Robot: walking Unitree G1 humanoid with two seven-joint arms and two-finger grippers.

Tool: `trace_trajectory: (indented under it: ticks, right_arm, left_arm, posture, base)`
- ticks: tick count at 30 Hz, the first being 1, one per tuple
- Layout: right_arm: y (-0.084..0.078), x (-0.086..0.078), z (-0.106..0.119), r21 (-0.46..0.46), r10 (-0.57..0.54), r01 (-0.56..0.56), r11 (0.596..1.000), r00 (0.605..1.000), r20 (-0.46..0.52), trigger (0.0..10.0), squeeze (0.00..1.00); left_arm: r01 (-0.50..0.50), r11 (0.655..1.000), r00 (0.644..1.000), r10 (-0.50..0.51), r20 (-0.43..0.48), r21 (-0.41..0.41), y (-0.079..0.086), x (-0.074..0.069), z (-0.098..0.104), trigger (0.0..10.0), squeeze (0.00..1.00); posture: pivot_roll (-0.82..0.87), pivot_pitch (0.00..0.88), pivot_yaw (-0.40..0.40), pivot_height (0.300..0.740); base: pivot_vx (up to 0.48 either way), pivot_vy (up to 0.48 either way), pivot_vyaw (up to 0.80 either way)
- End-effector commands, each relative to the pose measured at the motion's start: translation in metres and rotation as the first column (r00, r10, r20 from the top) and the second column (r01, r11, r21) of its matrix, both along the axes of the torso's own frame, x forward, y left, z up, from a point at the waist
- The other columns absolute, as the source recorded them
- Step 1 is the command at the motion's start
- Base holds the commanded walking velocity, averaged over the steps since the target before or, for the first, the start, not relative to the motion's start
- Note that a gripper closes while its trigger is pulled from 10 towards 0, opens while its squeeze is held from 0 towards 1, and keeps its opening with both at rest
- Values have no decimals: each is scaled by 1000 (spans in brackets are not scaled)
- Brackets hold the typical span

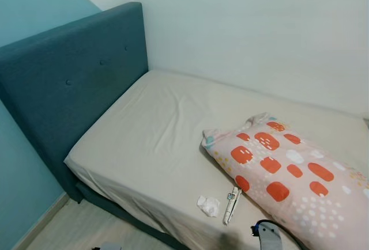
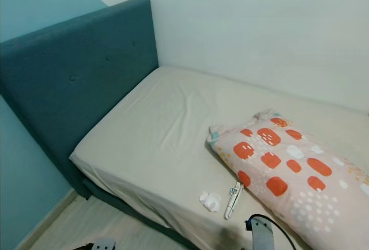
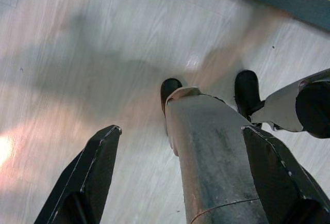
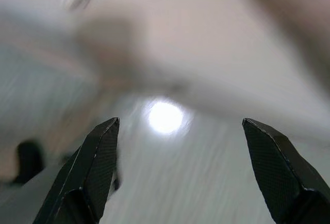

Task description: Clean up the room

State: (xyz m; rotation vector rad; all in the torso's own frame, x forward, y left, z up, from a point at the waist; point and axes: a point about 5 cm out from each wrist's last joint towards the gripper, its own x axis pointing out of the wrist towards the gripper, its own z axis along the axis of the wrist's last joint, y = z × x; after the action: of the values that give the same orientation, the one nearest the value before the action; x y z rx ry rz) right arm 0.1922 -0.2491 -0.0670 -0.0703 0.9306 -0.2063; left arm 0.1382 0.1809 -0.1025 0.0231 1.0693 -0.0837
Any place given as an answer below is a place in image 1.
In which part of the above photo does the pink pillow with orange spots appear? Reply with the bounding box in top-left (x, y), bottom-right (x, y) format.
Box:
top-left (201, 112), bottom-right (369, 250)

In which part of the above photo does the white grey pen-shaped tool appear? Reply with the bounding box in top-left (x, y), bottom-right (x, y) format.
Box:
top-left (223, 186), bottom-right (242, 226)

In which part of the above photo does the crumpled white tissue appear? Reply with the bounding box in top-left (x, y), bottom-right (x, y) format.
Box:
top-left (197, 195), bottom-right (221, 218)

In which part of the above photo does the mattress with beige sheet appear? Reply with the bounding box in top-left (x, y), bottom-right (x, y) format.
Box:
top-left (65, 69), bottom-right (369, 250)

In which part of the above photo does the dark teal bed base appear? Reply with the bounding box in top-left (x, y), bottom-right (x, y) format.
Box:
top-left (75, 181), bottom-right (191, 250)

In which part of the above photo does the teal upholstered headboard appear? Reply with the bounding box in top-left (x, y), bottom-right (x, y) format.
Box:
top-left (0, 2), bottom-right (149, 203)

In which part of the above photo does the light wooden skirting board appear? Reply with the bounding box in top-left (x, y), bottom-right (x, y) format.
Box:
top-left (12, 192), bottom-right (78, 250)

